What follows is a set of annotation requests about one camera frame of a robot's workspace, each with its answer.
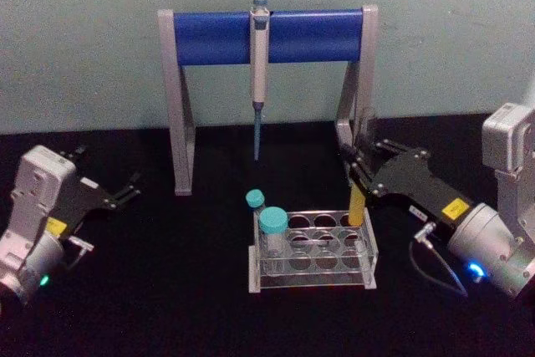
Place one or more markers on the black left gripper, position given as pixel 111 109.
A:
pixel 77 206

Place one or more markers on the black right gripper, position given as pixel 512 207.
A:
pixel 418 185

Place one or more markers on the clear plastic tube rack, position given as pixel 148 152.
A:
pixel 311 275

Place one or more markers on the large tube with teal cap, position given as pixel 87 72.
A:
pixel 273 221

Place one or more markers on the yellow tube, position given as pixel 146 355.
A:
pixel 357 210

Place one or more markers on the black table cloth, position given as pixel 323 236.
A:
pixel 175 315

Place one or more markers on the small tube with teal cap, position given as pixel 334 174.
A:
pixel 254 198

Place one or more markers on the grey pipette with blue tip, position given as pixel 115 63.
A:
pixel 259 64

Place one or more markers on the grey stand with blue bar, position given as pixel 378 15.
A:
pixel 217 37

